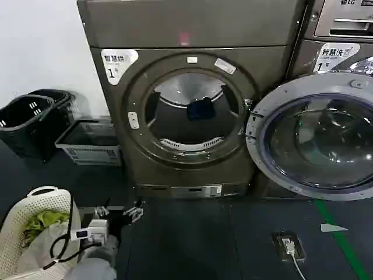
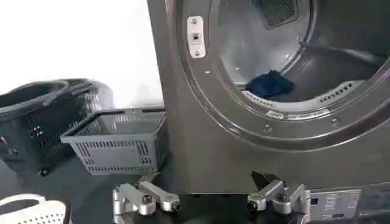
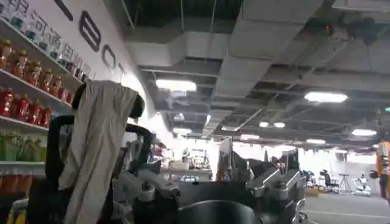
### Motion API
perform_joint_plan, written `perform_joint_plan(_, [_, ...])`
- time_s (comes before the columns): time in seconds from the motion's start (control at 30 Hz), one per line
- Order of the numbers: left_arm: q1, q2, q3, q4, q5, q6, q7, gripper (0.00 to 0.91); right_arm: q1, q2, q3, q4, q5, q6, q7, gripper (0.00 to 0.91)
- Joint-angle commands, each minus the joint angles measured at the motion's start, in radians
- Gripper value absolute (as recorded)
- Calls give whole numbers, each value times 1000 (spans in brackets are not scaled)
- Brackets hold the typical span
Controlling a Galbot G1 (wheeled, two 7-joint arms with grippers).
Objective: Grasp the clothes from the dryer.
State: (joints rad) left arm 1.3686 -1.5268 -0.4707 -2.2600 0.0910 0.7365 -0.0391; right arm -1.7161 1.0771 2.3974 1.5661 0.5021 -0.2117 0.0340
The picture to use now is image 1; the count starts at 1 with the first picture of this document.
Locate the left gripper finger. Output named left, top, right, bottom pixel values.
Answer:
left=94, top=197, right=112, bottom=219
left=122, top=198, right=147, bottom=226

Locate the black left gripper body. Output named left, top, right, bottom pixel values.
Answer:
left=105, top=212, right=132, bottom=238

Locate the green cloth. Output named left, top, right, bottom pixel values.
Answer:
left=22, top=209, right=71, bottom=243

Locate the grey plastic crate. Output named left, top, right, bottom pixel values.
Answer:
left=54, top=118, right=122, bottom=167

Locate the pale grey cloth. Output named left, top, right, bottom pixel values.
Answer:
left=16, top=223, right=77, bottom=271

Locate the white perforated laundry basket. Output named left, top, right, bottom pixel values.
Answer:
left=0, top=185, right=82, bottom=280

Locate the black plastic laundry basket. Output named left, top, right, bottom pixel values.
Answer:
left=27, top=88, right=77, bottom=141
left=0, top=94, right=59, bottom=162

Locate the dark blue garment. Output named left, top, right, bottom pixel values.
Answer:
left=186, top=97, right=216, bottom=122

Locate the floor power socket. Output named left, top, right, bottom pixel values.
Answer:
left=272, top=230, right=307, bottom=261

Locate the round glass dryer door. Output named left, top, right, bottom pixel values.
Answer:
left=245, top=72, right=373, bottom=202

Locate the grey front-load dryer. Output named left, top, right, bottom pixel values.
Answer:
left=76, top=0, right=308, bottom=200

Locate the grey washing machine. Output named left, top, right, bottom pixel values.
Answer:
left=252, top=0, right=373, bottom=200

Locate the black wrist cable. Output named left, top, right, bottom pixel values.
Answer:
left=43, top=195, right=103, bottom=270

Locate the white power cable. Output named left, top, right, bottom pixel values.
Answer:
left=290, top=250, right=307, bottom=280

